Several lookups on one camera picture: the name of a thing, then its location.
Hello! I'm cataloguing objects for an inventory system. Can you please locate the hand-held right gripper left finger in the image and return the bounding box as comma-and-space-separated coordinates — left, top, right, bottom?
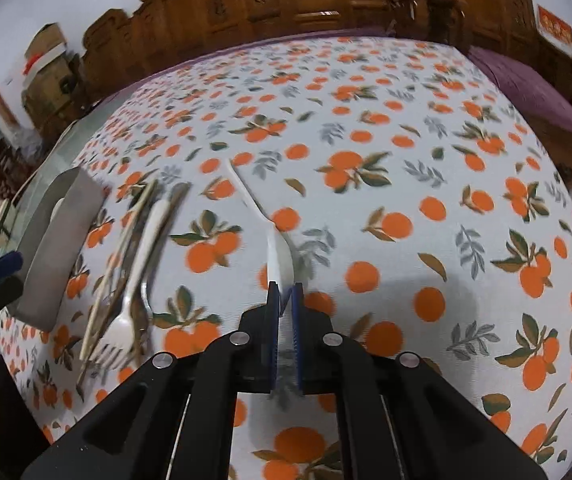
21, 282, 282, 480

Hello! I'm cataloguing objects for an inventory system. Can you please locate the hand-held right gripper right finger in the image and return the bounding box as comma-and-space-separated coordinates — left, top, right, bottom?
291, 283, 549, 480

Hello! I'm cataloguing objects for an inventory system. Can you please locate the stainless steel container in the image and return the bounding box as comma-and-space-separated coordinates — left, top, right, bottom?
8, 167, 108, 332

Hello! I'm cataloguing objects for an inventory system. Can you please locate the wooden chopstick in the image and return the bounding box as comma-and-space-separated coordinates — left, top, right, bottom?
75, 195, 152, 388
79, 180, 159, 361

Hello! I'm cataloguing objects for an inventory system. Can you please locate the white plastic fork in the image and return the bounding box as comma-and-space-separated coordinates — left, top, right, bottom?
97, 199, 171, 362

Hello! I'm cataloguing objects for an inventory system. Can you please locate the metal fork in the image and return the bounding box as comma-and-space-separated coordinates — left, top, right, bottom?
128, 182, 192, 361

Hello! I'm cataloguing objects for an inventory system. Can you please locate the orange print tablecloth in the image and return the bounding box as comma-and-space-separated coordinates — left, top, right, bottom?
0, 35, 572, 480

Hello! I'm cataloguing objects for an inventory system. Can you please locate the cardboard box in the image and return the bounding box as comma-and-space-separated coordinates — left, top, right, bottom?
20, 22, 83, 128

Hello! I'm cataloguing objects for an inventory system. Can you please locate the long carved wooden bench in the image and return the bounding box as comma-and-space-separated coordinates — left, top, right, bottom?
80, 0, 398, 98

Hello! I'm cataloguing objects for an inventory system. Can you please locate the purple bench cushion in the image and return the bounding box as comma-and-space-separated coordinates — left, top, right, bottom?
467, 45, 572, 142

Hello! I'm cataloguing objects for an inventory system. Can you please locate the short carved wooden bench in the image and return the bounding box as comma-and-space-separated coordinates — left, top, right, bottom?
391, 0, 572, 128

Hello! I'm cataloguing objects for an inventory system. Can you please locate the red wall sign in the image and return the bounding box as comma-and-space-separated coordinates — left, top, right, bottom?
536, 5, 572, 47

